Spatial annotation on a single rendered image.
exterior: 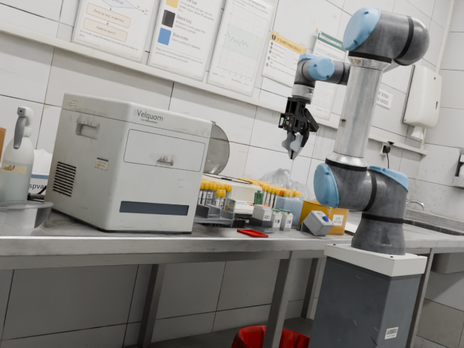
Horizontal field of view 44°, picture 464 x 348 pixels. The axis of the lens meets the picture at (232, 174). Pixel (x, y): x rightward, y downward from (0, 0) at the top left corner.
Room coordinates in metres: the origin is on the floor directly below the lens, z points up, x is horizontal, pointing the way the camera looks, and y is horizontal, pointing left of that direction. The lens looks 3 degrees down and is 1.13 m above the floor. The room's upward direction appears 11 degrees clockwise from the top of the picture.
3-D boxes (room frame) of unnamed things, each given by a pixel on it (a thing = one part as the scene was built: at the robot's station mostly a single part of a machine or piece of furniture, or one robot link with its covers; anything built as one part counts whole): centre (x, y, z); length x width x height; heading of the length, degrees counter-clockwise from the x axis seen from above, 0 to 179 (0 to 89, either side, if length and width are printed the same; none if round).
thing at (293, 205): (2.04, -0.22, 0.92); 0.10 x 0.07 x 0.10; 134
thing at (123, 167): (1.48, 0.26, 1.03); 0.31 x 0.27 x 0.30; 139
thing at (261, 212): (1.82, -0.12, 0.92); 0.05 x 0.04 x 0.06; 47
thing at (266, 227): (1.82, -0.12, 0.89); 0.09 x 0.05 x 0.04; 47
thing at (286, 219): (1.93, -0.20, 0.91); 0.05 x 0.04 x 0.07; 49
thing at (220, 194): (1.76, 0.01, 0.93); 0.17 x 0.09 x 0.11; 139
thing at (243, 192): (2.14, 0.01, 0.94); 0.30 x 0.24 x 0.12; 40
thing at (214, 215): (1.57, 0.06, 0.92); 0.21 x 0.07 x 0.05; 139
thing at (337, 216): (2.12, -0.36, 0.93); 0.13 x 0.13 x 0.10; 48
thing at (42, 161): (1.68, 0.55, 0.94); 0.22 x 0.12 x 0.13; 143
